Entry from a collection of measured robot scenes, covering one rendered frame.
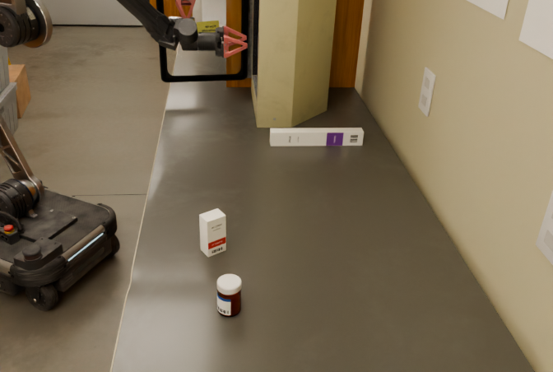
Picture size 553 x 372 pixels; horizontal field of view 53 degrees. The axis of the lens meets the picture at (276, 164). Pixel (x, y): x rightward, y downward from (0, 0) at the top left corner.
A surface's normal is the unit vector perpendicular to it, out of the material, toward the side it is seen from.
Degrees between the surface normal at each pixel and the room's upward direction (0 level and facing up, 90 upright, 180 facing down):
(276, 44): 90
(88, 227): 0
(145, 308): 0
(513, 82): 90
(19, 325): 0
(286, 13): 90
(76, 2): 90
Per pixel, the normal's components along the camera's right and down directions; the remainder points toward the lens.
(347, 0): 0.10, 0.47
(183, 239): 0.04, -0.88
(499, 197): -0.99, 0.01
